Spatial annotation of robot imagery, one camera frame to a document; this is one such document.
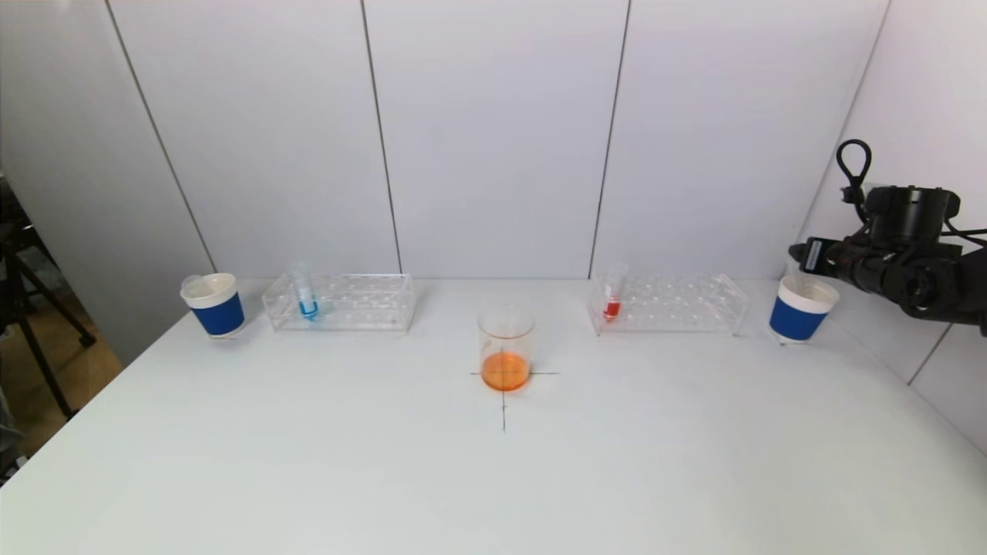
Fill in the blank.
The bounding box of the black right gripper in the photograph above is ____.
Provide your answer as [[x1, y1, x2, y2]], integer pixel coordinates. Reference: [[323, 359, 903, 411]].
[[788, 236, 858, 279]]

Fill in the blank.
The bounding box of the clear acrylic test tube rack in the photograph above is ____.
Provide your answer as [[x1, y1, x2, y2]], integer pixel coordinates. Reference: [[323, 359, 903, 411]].
[[586, 274, 749, 338], [264, 274, 417, 334]]

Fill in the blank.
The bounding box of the test tube with red liquid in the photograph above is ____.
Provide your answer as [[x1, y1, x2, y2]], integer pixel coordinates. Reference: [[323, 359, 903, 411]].
[[601, 264, 629, 324]]

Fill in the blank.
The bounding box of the clear glass beaker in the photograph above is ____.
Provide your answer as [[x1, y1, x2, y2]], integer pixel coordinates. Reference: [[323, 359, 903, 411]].
[[477, 306, 535, 392]]

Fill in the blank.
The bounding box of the test tube with blue liquid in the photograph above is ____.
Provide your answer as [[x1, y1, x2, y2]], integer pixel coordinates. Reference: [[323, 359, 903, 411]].
[[291, 264, 321, 322]]

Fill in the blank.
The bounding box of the blue white paper cup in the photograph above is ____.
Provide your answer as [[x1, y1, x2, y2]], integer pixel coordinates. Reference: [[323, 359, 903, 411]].
[[768, 274, 840, 345], [180, 273, 246, 340]]

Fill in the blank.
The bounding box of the black tripod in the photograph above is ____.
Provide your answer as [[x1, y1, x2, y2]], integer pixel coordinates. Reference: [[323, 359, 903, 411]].
[[0, 224, 98, 421]]

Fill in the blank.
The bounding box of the grey plastic bag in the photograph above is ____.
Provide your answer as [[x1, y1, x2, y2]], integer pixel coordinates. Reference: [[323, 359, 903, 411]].
[[0, 430, 24, 483]]

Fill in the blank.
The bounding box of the black looped right arm cable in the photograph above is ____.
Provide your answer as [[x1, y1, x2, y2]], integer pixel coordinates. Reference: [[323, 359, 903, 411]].
[[836, 139, 873, 207]]

